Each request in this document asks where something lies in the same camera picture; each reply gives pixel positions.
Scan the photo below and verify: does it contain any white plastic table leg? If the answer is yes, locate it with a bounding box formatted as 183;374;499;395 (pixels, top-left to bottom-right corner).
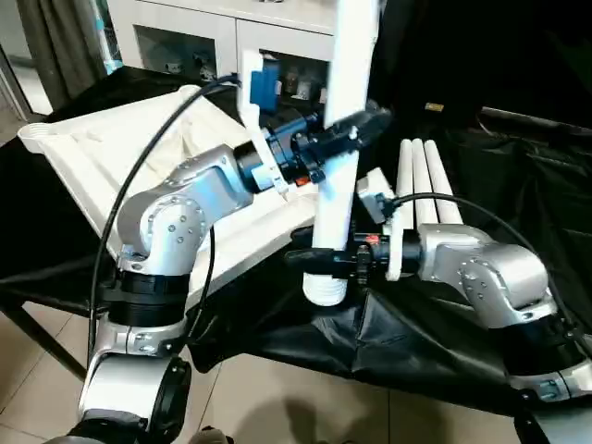
396;139;419;234
410;139;443;228
424;139;465;228
302;0;381;307

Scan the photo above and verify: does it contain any white plastic table top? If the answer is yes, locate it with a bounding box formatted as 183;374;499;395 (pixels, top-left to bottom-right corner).
18;85;323;299

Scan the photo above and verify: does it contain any black mat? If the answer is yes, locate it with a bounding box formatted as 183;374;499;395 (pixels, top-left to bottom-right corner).
0;65;592;417

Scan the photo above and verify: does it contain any white cabinet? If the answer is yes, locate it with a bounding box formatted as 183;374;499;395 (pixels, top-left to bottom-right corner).
105;0;336;105

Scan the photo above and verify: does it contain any grey curtain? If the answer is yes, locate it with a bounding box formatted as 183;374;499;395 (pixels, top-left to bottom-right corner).
17;0;117;110

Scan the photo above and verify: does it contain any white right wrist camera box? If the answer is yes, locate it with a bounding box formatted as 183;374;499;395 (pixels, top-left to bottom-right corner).
355;169;402;283

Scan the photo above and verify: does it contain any silver metal rail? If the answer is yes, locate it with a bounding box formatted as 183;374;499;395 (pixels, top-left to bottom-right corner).
479;105;592;132

